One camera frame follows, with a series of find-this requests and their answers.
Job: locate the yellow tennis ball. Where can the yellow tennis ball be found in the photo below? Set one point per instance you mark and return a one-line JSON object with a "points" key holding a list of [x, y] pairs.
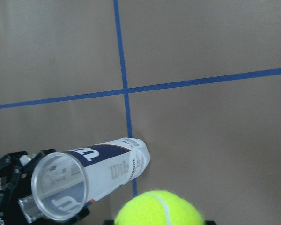
{"points": [[158, 207]]}

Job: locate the white blue tennis ball can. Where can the white blue tennis ball can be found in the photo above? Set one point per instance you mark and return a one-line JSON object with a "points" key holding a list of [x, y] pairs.
{"points": [[64, 183]]}

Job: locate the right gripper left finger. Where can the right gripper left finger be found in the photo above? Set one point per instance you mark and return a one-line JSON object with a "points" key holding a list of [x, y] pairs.
{"points": [[108, 222]]}

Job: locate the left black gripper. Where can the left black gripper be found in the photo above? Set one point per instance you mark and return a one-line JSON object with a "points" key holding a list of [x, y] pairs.
{"points": [[11, 171]]}

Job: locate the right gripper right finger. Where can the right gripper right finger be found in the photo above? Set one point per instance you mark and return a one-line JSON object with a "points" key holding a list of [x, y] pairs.
{"points": [[210, 222]]}

